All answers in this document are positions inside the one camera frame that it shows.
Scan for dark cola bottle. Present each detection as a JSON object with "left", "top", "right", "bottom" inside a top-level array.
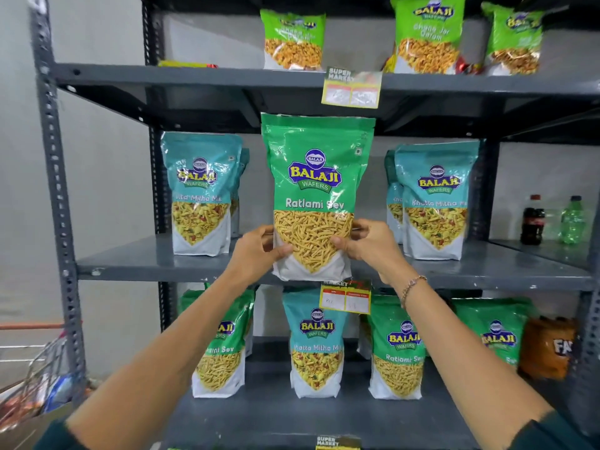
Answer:
[{"left": 520, "top": 194, "right": 546, "bottom": 246}]

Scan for person's left forearm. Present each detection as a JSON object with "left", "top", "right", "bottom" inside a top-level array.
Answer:
[{"left": 65, "top": 272, "right": 264, "bottom": 450}]

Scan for beaded bracelet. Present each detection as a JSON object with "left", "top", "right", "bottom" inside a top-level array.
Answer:
[{"left": 401, "top": 275, "right": 428, "bottom": 308}]

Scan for light green snack packet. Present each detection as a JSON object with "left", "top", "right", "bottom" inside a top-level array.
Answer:
[
  {"left": 481, "top": 2, "right": 544, "bottom": 76},
  {"left": 260, "top": 8, "right": 327, "bottom": 72},
  {"left": 390, "top": 0, "right": 468, "bottom": 75}
]

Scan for person's right hand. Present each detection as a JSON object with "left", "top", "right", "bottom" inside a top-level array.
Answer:
[{"left": 330, "top": 218, "right": 416, "bottom": 287}]

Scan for dark green sleeve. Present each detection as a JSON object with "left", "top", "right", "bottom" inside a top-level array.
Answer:
[
  {"left": 508, "top": 410, "right": 596, "bottom": 450},
  {"left": 33, "top": 417, "right": 90, "bottom": 450}
]

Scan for orange soda bottle pack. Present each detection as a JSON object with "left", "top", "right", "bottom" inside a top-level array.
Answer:
[{"left": 518, "top": 316, "right": 578, "bottom": 381}]

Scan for wire shopping cart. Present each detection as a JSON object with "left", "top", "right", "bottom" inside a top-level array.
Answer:
[{"left": 0, "top": 321, "right": 87, "bottom": 436}]

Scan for person's right forearm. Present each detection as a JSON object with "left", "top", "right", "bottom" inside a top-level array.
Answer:
[{"left": 390, "top": 274, "right": 555, "bottom": 450}]

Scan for yellow flat packet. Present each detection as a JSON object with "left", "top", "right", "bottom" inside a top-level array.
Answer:
[{"left": 158, "top": 60, "right": 219, "bottom": 69}]

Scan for person's left hand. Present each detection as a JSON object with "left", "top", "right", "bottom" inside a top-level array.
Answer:
[{"left": 225, "top": 225, "right": 294, "bottom": 288}]

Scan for large green snack pouch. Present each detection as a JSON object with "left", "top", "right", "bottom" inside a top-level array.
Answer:
[{"left": 261, "top": 112, "right": 377, "bottom": 283}]

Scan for green plastic soda bottle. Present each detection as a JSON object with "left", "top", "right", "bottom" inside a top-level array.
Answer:
[{"left": 560, "top": 195, "right": 588, "bottom": 245}]

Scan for grey metal shelving rack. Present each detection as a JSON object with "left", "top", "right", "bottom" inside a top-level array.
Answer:
[{"left": 27, "top": 0, "right": 600, "bottom": 450}]

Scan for yellow shelf price label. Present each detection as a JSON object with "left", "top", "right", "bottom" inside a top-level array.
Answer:
[
  {"left": 319, "top": 279, "right": 372, "bottom": 316},
  {"left": 314, "top": 435, "right": 362, "bottom": 450},
  {"left": 321, "top": 67, "right": 383, "bottom": 109}
]

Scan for teal snack pouch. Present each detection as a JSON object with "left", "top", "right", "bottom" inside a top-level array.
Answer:
[
  {"left": 384, "top": 150, "right": 405, "bottom": 245},
  {"left": 395, "top": 140, "right": 481, "bottom": 262},
  {"left": 282, "top": 287, "right": 350, "bottom": 399},
  {"left": 230, "top": 147, "right": 250, "bottom": 239},
  {"left": 161, "top": 131, "right": 243, "bottom": 258}
]

